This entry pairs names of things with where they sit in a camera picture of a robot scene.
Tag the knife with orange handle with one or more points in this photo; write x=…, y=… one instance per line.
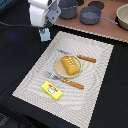
x=79, y=56

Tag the round beige plate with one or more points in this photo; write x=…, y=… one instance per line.
x=62, y=71

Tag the beige woven placemat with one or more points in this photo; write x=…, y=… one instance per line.
x=75, y=105

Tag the dark grey cooking pot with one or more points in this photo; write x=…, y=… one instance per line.
x=68, y=8

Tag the dark grey saucepan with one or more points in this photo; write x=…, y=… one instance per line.
x=91, y=15

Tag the beige bowl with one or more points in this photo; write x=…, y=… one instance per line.
x=122, y=15

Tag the orange bread loaf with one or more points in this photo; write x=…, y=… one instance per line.
x=70, y=65

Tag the fork with orange handle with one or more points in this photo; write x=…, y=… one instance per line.
x=54, y=77

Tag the yellow butter box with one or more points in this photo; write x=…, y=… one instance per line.
x=53, y=91

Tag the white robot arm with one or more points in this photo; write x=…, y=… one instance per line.
x=43, y=13

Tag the pink wooden tray board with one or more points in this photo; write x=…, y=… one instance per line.
x=102, y=28

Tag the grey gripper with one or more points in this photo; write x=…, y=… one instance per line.
x=52, y=14

